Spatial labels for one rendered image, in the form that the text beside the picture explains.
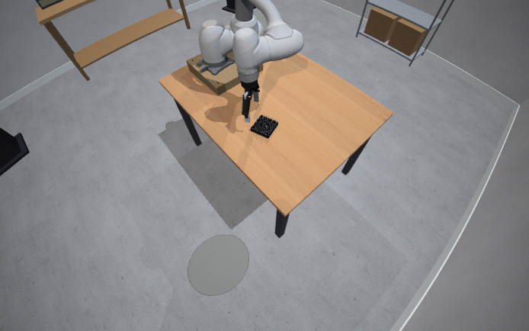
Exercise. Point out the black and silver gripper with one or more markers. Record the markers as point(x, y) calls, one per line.
point(246, 99)

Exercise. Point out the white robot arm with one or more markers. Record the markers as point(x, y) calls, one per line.
point(277, 42)

